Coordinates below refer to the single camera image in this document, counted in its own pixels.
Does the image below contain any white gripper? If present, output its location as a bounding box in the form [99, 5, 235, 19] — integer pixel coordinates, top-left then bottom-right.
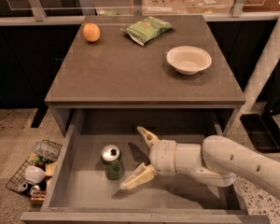
[119, 126, 177, 190]

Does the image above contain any green soda can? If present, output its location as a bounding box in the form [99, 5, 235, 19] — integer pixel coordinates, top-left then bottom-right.
[101, 145, 124, 180]

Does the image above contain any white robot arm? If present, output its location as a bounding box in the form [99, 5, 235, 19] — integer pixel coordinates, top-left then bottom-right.
[120, 126, 280, 200]

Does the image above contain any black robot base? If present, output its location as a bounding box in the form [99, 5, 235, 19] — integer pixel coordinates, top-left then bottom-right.
[240, 98, 280, 153]

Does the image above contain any open grey top drawer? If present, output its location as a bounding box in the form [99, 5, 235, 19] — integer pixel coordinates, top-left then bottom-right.
[20, 108, 271, 224]

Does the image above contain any silver can in basket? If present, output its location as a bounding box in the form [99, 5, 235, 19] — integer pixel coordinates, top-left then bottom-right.
[29, 185, 41, 195]
[17, 182, 29, 193]

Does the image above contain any white paper bowl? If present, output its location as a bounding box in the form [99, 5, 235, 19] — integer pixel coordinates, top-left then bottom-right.
[166, 46, 212, 75]

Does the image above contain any green chip bag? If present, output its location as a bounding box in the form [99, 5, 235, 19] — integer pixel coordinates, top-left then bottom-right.
[120, 16, 174, 46]

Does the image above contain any orange fruit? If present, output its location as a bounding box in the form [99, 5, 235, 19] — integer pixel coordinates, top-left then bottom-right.
[83, 23, 100, 42]

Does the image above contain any black wire basket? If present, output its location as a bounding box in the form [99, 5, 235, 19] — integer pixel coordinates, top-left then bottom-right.
[6, 140, 62, 195]

